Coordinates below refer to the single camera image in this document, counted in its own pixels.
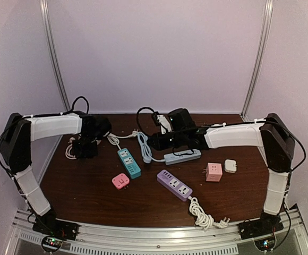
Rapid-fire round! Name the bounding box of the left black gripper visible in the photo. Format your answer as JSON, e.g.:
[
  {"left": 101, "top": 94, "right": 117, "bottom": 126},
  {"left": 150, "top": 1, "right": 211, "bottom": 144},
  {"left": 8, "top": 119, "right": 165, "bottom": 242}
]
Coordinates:
[{"left": 72, "top": 133, "right": 98, "bottom": 159}]

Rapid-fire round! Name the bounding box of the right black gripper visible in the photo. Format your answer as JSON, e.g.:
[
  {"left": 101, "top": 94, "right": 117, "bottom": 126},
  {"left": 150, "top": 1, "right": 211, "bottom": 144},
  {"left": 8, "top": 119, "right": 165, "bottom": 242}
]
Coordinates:
[{"left": 147, "top": 131, "right": 187, "bottom": 151}]

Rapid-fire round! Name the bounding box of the purple power strip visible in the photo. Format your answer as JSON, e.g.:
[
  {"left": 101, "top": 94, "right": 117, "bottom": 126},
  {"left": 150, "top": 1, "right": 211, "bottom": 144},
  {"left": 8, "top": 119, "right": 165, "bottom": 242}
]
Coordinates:
[{"left": 157, "top": 169, "right": 193, "bottom": 202}]

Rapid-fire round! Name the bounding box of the pink square plug adapter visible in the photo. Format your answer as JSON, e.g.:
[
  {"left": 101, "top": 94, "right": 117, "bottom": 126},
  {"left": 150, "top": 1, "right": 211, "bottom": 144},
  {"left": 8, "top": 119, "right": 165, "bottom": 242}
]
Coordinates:
[{"left": 112, "top": 173, "right": 130, "bottom": 190}]

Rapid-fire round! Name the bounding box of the pink cube socket adapter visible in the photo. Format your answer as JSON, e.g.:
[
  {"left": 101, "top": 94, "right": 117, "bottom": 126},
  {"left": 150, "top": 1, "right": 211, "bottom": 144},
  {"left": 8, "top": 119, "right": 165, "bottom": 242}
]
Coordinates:
[{"left": 204, "top": 163, "right": 223, "bottom": 182}]

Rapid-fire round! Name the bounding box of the teal power strip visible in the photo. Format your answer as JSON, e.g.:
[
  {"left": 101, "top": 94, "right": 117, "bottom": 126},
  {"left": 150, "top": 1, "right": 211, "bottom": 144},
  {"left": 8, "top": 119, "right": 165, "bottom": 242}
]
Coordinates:
[{"left": 117, "top": 148, "right": 141, "bottom": 179}]

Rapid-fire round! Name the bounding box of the white plug adapter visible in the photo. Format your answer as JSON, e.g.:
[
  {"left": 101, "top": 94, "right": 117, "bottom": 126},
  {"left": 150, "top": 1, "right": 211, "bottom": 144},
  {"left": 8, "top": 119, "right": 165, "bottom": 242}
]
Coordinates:
[{"left": 224, "top": 159, "right": 237, "bottom": 174}]

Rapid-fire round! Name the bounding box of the blue-grey power strip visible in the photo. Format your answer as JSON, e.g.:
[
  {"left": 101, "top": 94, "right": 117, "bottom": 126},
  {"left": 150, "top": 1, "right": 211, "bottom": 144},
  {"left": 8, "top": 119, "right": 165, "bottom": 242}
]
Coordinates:
[{"left": 164, "top": 149, "right": 201, "bottom": 165}]

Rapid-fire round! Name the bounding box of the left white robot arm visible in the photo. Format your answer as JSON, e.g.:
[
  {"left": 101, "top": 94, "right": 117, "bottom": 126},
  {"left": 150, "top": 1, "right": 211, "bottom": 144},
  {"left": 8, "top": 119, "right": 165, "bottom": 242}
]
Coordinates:
[{"left": 0, "top": 112, "right": 100, "bottom": 216}]

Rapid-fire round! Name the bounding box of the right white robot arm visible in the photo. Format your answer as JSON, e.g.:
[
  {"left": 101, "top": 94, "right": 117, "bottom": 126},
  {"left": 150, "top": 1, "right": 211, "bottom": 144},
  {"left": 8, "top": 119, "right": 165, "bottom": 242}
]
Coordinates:
[{"left": 148, "top": 108, "right": 295, "bottom": 235}]

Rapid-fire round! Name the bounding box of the white coiled cord left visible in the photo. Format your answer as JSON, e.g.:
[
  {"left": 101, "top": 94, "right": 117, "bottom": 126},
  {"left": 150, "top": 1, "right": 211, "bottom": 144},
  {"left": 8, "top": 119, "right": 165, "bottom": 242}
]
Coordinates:
[{"left": 65, "top": 137, "right": 76, "bottom": 160}]

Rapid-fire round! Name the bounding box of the light blue bundled cord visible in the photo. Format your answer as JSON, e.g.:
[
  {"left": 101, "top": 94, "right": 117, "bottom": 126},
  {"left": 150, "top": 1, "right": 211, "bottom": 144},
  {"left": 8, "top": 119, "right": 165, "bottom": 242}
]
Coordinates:
[{"left": 137, "top": 131, "right": 167, "bottom": 165}]

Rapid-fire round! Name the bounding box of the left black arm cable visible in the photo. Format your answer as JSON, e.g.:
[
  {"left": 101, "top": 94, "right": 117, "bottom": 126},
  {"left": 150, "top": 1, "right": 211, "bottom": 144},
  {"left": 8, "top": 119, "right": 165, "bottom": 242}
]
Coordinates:
[{"left": 0, "top": 96, "right": 90, "bottom": 171}]

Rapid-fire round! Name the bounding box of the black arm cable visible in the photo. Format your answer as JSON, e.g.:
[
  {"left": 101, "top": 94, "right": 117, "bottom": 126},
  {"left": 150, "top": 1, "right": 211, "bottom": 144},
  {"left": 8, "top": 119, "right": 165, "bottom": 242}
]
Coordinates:
[
  {"left": 136, "top": 107, "right": 307, "bottom": 173},
  {"left": 0, "top": 96, "right": 90, "bottom": 171}
]

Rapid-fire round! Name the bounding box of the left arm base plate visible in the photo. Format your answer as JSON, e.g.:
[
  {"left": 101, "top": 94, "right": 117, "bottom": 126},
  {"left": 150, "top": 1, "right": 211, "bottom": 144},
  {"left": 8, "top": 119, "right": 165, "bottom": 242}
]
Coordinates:
[{"left": 32, "top": 216, "right": 79, "bottom": 241}]

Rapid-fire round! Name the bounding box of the white bundled power cord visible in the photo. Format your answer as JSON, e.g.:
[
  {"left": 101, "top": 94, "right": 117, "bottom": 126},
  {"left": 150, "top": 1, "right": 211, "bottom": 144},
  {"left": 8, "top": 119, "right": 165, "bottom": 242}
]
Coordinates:
[{"left": 189, "top": 195, "right": 230, "bottom": 231}]

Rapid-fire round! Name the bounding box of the aluminium front rail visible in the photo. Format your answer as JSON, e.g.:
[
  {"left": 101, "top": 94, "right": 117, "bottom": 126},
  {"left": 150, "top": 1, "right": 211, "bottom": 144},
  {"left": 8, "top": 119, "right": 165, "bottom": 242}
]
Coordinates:
[{"left": 3, "top": 209, "right": 308, "bottom": 254}]

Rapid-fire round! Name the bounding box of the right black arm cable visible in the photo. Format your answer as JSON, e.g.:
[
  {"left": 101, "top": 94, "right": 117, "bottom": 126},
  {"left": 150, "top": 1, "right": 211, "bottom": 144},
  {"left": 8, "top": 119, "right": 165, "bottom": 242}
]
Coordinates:
[{"left": 136, "top": 107, "right": 307, "bottom": 173}]

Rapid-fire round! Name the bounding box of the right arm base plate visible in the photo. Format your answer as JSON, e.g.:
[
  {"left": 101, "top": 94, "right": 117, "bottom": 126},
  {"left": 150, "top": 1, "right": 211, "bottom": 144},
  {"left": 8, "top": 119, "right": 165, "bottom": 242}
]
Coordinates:
[{"left": 238, "top": 212, "right": 284, "bottom": 240}]

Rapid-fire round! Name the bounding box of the left aluminium corner post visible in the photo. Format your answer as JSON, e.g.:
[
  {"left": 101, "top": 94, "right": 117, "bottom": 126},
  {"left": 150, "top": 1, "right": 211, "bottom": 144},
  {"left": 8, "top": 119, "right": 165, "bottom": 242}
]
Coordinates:
[{"left": 39, "top": 0, "right": 71, "bottom": 111}]

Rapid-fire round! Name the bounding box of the aluminium corner post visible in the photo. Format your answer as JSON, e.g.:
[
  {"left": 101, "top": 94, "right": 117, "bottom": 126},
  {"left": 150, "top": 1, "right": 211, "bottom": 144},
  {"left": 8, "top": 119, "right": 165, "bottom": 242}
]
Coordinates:
[
  {"left": 241, "top": 0, "right": 273, "bottom": 120},
  {"left": 39, "top": 0, "right": 71, "bottom": 111}
]

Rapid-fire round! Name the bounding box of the right aluminium corner post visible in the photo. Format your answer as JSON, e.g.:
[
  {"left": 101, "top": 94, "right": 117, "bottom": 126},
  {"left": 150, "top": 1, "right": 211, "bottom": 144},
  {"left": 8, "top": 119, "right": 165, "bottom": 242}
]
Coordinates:
[{"left": 241, "top": 0, "right": 273, "bottom": 120}]

